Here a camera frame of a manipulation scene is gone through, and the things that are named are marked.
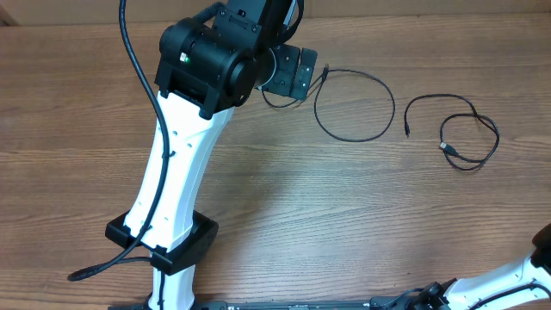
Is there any black USB-A cable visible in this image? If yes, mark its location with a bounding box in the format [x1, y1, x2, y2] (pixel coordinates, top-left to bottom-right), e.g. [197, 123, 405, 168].
[402, 92, 501, 172]

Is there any black short cable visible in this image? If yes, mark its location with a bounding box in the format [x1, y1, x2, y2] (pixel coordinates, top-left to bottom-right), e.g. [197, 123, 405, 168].
[260, 64, 397, 144]

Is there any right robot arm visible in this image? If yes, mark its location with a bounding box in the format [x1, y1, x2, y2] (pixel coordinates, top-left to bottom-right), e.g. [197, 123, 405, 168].
[407, 226, 550, 310]

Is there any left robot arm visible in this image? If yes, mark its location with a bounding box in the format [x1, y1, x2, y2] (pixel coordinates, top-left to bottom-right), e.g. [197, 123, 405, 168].
[105, 1, 317, 309]

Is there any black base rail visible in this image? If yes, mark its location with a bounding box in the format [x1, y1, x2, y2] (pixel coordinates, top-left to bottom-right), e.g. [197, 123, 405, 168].
[107, 295, 431, 310]

